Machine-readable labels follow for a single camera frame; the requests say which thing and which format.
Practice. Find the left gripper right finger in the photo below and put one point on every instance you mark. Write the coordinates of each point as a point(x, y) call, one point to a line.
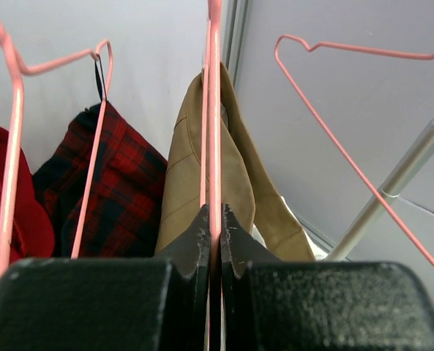
point(275, 305)

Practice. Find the plain red skirt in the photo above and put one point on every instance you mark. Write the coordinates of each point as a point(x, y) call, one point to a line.
point(32, 233)

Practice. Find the pink hanger with plaid skirt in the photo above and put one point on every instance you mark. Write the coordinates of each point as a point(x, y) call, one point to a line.
point(17, 70)

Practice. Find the pink wire hanger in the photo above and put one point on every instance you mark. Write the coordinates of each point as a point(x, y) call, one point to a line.
point(368, 51)
point(211, 189)

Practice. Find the pink empty wire hanger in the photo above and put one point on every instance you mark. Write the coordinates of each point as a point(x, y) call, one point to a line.
point(368, 51)

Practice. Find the khaki brown skirt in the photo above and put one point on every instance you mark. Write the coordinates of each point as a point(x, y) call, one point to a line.
point(246, 186)

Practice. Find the red black plaid skirt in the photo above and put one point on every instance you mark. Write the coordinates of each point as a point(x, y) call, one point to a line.
point(125, 199)

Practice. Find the metal clothes rack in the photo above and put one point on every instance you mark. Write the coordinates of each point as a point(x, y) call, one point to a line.
point(405, 170)

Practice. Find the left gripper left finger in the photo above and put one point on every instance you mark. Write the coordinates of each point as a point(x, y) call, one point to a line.
point(156, 303)

